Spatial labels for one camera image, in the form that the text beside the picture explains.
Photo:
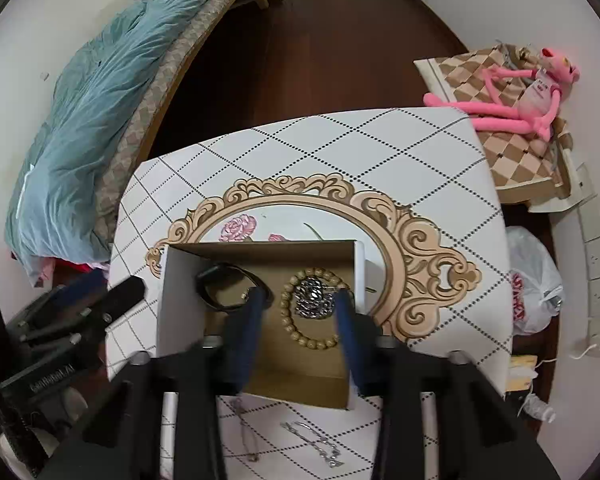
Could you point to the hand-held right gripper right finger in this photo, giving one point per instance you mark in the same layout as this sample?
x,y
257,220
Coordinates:
x,y
350,340

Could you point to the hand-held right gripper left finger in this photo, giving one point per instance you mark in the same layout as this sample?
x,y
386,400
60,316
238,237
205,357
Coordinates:
x,y
247,335

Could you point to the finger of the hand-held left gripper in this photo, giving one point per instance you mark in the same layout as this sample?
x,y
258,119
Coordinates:
x,y
125,294
80,286

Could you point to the cardboard box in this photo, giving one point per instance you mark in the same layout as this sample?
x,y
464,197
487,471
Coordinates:
x,y
300,367

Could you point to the pink cloth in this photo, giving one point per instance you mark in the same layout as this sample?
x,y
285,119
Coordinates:
x,y
75,270

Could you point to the yellow cardboard packet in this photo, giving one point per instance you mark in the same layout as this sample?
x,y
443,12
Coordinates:
x,y
522,370

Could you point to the light blue quilt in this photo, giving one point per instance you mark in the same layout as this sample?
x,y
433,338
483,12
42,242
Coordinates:
x,y
95,110

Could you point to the diamond-patterned printed table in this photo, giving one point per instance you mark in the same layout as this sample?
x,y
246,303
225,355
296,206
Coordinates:
x,y
360,155

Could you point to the patterned beige mattress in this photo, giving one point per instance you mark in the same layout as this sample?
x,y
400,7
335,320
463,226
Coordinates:
x,y
150,110

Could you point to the white plastic bag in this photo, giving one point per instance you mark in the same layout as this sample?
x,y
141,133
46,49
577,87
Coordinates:
x,y
532,280

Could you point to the brown checkered cushion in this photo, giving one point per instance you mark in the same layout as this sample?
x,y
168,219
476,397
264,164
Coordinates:
x,y
520,160

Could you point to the pink plush toy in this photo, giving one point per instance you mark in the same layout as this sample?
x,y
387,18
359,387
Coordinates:
x,y
505,110

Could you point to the white wall socket panel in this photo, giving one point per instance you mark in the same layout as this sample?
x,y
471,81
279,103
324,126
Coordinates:
x,y
597,260

